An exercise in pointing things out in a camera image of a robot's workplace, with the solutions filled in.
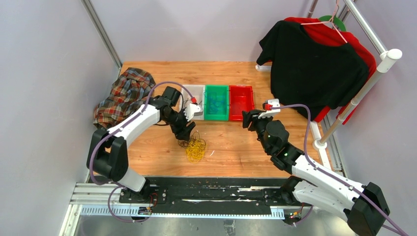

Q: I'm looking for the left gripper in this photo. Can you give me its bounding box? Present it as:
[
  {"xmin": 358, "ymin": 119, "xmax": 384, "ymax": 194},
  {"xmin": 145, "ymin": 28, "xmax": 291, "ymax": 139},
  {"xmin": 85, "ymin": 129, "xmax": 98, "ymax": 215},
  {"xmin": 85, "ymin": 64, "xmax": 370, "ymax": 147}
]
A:
[{"xmin": 163, "ymin": 108, "xmax": 196, "ymax": 141}]

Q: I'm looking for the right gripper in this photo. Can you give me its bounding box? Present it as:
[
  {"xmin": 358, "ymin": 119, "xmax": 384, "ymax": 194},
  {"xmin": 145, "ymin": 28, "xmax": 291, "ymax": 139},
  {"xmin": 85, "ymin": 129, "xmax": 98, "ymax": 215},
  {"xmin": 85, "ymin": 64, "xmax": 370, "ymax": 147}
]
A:
[{"xmin": 243, "ymin": 109, "xmax": 273, "ymax": 154}]

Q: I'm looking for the yellow cable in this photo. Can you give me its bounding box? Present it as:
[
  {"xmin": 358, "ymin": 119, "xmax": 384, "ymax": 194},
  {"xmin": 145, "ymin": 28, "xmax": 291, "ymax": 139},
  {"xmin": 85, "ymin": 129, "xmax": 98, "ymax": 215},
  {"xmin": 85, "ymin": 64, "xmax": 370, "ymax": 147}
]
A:
[{"xmin": 185, "ymin": 138, "xmax": 207, "ymax": 164}]

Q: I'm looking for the blue cable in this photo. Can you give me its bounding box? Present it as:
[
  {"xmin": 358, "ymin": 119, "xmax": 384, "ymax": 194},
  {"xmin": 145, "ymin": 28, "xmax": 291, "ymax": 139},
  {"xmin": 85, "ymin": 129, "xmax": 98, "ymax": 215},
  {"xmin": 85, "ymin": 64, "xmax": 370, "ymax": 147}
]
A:
[{"xmin": 206, "ymin": 91, "xmax": 227, "ymax": 115}]

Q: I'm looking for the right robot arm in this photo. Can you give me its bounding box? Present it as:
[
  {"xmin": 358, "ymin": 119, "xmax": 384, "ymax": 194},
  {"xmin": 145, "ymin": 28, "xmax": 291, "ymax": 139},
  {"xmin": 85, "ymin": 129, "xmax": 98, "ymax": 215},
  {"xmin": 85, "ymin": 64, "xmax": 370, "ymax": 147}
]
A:
[{"xmin": 242, "ymin": 110, "xmax": 390, "ymax": 236}]

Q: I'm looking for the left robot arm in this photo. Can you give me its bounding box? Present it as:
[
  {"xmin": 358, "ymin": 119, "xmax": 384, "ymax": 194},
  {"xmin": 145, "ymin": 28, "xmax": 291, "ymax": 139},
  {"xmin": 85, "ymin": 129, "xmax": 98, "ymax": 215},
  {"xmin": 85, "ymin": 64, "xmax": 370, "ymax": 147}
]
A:
[{"xmin": 86, "ymin": 87, "xmax": 203, "ymax": 203}]

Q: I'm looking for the red plastic bin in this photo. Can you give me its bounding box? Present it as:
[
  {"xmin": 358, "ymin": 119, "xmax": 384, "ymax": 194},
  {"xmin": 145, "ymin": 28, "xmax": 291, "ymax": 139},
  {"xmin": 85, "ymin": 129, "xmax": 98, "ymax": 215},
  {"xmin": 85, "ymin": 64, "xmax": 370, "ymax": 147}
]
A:
[{"xmin": 229, "ymin": 85, "xmax": 255, "ymax": 121}]

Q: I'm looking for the green plastic bin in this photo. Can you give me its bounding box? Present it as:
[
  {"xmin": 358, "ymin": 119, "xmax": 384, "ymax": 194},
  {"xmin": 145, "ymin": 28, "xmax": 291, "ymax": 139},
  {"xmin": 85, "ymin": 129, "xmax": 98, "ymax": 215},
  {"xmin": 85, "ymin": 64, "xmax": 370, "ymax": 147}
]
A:
[{"xmin": 204, "ymin": 85, "xmax": 229, "ymax": 121}]

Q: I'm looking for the white plastic bin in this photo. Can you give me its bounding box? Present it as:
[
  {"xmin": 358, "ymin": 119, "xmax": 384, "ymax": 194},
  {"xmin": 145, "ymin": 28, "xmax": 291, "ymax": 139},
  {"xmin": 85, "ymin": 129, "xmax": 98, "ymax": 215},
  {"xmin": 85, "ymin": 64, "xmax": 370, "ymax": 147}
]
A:
[{"xmin": 180, "ymin": 85, "xmax": 206, "ymax": 120}]

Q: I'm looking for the plaid flannel shirt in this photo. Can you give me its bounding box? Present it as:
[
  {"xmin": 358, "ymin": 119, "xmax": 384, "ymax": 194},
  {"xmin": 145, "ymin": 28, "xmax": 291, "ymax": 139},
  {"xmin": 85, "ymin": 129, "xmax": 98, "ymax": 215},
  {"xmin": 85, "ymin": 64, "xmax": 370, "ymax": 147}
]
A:
[{"xmin": 93, "ymin": 67, "xmax": 156, "ymax": 129}]

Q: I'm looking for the black t-shirt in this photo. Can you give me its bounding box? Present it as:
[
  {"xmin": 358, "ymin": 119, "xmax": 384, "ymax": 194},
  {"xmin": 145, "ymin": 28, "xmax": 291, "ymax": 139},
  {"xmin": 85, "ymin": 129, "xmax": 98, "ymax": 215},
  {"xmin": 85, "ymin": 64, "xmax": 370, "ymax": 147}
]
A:
[{"xmin": 256, "ymin": 20, "xmax": 371, "ymax": 121}]

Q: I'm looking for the red t-shirt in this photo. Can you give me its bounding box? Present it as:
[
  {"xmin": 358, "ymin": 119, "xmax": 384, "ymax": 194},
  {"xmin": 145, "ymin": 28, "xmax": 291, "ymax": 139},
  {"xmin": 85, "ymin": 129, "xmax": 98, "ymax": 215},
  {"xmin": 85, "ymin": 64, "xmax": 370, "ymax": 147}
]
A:
[{"xmin": 284, "ymin": 17, "xmax": 377, "ymax": 125}]

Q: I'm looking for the green clothes hanger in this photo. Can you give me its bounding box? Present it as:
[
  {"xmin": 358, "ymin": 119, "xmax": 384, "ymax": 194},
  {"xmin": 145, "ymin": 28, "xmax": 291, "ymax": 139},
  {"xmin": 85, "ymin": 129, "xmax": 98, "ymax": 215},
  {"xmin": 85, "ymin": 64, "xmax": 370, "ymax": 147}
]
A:
[{"xmin": 318, "ymin": 15, "xmax": 347, "ymax": 32}]

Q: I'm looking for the pink clothes hanger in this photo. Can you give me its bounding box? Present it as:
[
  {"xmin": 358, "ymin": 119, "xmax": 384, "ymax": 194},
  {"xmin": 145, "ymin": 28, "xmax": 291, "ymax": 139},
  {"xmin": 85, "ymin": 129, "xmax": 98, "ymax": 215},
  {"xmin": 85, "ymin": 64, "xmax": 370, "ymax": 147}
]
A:
[{"xmin": 302, "ymin": 0, "xmax": 348, "ymax": 43}]

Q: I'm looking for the white clothes rack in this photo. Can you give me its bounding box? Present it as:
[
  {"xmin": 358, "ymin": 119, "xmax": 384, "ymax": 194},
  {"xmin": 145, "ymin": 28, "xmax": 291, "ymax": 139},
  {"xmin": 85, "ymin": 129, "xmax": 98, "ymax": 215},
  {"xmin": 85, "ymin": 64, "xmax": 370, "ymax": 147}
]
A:
[{"xmin": 255, "ymin": 0, "xmax": 403, "ymax": 150}]

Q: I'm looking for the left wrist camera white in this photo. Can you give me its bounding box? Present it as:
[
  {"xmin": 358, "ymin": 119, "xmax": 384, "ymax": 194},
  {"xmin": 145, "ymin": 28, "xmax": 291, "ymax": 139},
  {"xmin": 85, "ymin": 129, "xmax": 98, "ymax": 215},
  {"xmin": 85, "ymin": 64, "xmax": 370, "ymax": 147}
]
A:
[{"xmin": 184, "ymin": 103, "xmax": 204, "ymax": 121}]

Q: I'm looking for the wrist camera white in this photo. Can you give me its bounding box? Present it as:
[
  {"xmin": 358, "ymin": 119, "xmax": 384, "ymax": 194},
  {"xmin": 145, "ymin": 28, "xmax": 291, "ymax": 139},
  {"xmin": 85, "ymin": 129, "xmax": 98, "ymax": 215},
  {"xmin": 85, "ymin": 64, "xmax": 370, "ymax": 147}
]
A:
[
  {"xmin": 184, "ymin": 103, "xmax": 204, "ymax": 121},
  {"xmin": 258, "ymin": 98, "xmax": 280, "ymax": 119}
]

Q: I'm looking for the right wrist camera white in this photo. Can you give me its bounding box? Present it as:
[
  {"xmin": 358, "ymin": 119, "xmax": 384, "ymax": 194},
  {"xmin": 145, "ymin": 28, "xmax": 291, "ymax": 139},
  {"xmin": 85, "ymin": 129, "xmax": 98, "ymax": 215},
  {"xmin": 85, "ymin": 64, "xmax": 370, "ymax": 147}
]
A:
[{"xmin": 258, "ymin": 98, "xmax": 280, "ymax": 119}]

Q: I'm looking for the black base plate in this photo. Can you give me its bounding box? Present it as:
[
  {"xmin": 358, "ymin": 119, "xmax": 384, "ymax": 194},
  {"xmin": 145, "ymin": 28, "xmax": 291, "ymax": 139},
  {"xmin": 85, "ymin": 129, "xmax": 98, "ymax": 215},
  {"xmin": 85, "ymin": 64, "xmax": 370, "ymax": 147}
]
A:
[{"xmin": 119, "ymin": 177, "xmax": 310, "ymax": 215}]

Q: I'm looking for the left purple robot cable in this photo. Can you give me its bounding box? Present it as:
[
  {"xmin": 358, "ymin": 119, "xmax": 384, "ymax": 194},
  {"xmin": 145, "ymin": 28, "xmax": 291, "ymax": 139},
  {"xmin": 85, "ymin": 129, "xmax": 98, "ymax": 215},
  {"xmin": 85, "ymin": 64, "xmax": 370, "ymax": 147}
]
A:
[{"xmin": 89, "ymin": 81, "xmax": 198, "ymax": 224}]

